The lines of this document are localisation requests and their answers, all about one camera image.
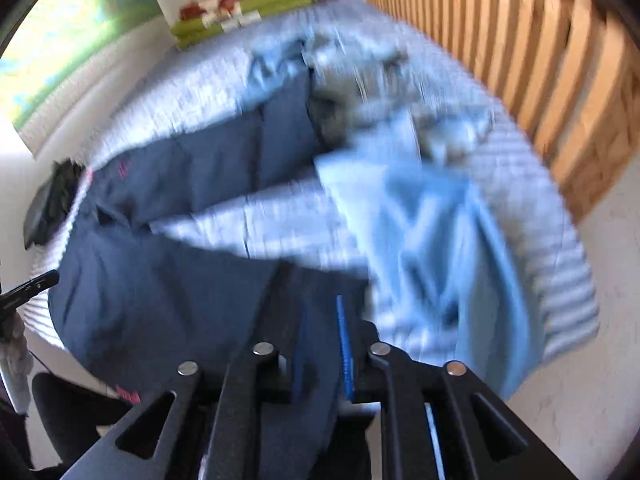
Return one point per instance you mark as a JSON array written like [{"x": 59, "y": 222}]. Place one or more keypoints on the folded green patterned blanket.
[{"x": 225, "y": 25}]

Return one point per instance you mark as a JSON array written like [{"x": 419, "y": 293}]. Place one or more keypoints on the black pants with pink waistband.
[{"x": 175, "y": 300}]

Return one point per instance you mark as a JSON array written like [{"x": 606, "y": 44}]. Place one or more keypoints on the dark clothing pile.
[{"x": 50, "y": 205}]

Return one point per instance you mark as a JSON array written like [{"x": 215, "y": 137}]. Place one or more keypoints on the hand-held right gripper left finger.
[{"x": 299, "y": 360}]

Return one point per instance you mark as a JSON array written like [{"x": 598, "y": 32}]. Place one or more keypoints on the blue white striped blanket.
[{"x": 525, "y": 170}]

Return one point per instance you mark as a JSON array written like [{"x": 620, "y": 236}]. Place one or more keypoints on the person's left hand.
[{"x": 14, "y": 360}]

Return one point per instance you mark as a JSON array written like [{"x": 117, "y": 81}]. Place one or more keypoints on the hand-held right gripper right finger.
[{"x": 345, "y": 350}]

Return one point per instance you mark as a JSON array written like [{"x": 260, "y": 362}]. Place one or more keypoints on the colourful wall poster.
[{"x": 60, "y": 35}]

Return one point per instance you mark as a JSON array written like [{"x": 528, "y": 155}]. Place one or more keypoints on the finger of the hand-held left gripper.
[{"x": 30, "y": 287}]

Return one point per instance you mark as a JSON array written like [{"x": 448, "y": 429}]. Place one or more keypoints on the light blue denim garment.
[{"x": 425, "y": 220}]

